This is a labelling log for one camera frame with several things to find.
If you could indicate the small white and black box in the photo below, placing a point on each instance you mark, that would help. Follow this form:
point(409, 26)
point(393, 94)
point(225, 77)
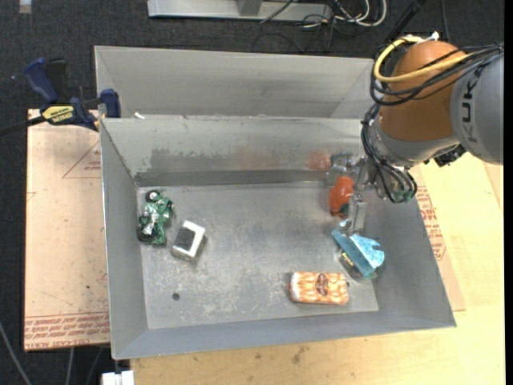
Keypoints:
point(187, 240)

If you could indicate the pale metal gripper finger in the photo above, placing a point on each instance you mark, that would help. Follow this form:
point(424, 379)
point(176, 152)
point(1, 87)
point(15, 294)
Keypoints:
point(359, 216)

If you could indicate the green toy motorcycle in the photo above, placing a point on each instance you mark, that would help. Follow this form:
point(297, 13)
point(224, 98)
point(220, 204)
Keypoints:
point(154, 219)

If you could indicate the brown cardboard board, red print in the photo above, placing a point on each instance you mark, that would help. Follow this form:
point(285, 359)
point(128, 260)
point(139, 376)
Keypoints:
point(64, 231)

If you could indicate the red-orange toy food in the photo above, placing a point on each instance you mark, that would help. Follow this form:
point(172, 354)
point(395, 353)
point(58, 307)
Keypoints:
point(340, 195)

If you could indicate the orange and white packet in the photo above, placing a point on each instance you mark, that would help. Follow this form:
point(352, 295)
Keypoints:
point(318, 288)

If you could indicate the grey metal bin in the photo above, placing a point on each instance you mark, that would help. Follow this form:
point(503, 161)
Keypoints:
point(256, 231)

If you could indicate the blue glittery packet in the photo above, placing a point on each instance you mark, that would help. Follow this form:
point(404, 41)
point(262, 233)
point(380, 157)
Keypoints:
point(362, 253)

